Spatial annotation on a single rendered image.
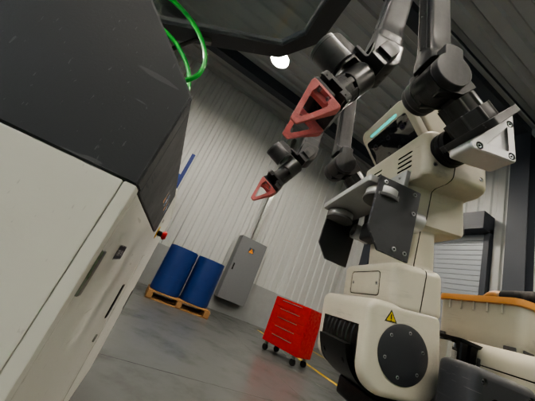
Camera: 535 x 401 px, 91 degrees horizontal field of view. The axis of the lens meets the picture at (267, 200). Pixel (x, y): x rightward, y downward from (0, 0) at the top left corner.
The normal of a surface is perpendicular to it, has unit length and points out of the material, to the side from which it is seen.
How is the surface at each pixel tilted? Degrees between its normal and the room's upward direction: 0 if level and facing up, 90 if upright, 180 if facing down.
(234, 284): 90
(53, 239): 90
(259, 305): 90
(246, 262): 90
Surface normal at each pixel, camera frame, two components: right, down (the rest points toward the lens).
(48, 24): 0.36, -0.20
